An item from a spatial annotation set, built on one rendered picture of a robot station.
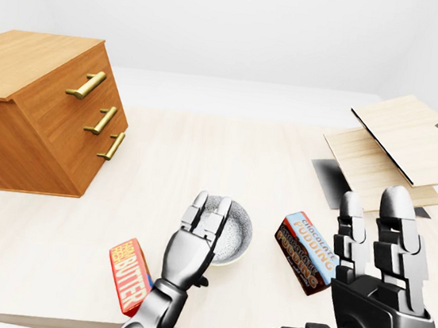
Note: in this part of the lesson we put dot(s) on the wooden cabinet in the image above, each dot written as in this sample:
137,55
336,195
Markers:
23,68

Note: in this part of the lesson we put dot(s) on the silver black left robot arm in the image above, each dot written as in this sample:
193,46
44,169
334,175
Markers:
152,316

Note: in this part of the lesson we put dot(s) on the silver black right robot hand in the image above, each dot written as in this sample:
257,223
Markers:
379,323

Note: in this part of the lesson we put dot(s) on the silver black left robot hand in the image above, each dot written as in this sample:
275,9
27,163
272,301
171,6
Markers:
186,254

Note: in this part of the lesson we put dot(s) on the red butter box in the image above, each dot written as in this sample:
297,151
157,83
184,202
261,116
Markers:
127,277

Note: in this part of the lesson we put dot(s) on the dark patterned bowl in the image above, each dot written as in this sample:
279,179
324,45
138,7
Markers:
236,234

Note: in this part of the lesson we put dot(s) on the chocolate pudding box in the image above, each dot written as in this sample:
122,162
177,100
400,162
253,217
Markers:
304,250

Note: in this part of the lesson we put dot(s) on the pale wooden board, dark edge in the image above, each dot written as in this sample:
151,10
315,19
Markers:
418,136

